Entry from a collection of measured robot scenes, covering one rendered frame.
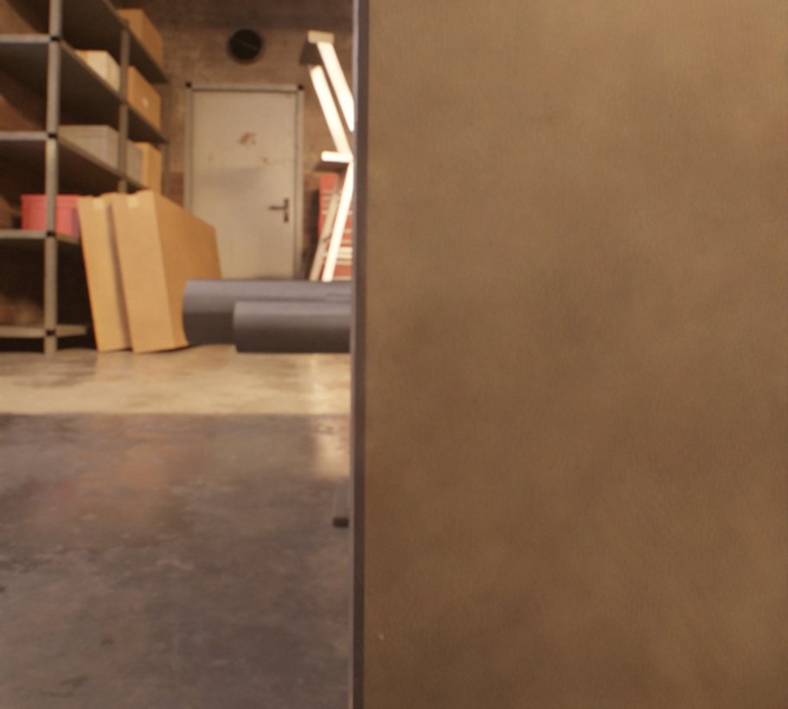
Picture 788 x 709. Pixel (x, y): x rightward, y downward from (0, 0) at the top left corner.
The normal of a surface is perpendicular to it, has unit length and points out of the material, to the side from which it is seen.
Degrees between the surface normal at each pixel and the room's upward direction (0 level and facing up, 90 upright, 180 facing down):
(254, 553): 0
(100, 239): 90
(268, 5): 90
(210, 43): 90
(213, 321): 105
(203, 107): 90
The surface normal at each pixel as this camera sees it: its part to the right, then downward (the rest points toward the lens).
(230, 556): 0.01, -1.00
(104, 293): 0.10, 0.02
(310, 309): 0.05, -0.70
